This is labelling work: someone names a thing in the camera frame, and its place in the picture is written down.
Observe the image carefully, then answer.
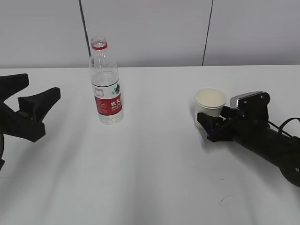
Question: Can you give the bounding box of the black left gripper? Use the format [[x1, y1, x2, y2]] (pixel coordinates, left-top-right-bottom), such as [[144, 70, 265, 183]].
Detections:
[[0, 73, 61, 169]]

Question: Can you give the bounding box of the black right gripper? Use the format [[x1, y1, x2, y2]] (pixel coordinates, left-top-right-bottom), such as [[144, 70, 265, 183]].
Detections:
[[197, 106, 273, 143]]

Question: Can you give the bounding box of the white paper cup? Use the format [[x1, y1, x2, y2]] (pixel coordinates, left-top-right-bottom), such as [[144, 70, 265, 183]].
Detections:
[[194, 88, 226, 128]]

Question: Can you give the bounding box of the clear red-label water bottle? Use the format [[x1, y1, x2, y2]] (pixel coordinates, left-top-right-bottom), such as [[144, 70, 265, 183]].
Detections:
[[89, 36, 124, 125]]

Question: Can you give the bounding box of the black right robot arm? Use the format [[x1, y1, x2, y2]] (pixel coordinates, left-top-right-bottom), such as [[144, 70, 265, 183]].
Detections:
[[196, 106, 300, 186]]

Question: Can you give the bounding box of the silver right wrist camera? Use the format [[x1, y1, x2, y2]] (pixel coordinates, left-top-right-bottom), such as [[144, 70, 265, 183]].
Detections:
[[229, 91, 270, 122]]

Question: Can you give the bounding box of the dark wall cable left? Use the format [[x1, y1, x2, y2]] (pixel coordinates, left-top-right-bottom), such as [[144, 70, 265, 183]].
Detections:
[[78, 0, 92, 58]]

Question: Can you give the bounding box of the dark wall seam strip right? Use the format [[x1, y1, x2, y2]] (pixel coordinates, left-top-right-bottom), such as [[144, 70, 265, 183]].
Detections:
[[202, 0, 214, 66]]

